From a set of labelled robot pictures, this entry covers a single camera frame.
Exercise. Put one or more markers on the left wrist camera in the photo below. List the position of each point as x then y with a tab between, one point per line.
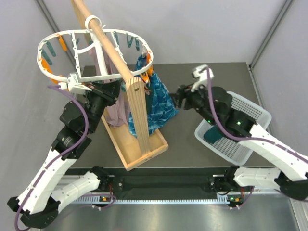
73	85

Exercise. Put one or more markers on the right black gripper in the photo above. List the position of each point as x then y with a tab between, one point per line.
184	92

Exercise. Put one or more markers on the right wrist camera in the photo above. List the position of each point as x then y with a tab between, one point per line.
201	74

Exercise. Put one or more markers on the lilac cloth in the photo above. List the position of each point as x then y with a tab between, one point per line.
117	110

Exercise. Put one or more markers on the wooden rod stand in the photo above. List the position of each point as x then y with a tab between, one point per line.
132	150

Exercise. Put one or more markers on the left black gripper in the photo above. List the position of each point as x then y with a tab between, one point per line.
109	91

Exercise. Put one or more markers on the dark teal sock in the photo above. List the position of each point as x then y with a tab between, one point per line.
212	135
149	93

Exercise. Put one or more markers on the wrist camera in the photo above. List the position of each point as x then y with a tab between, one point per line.
201	74
73	85

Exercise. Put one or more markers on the blue patterned cloth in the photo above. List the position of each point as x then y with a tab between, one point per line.
162	107

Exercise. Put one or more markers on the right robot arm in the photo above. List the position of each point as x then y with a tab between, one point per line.
289	175

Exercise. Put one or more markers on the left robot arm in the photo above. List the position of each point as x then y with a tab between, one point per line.
40	203

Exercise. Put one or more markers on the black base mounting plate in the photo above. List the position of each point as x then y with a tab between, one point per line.
168	183

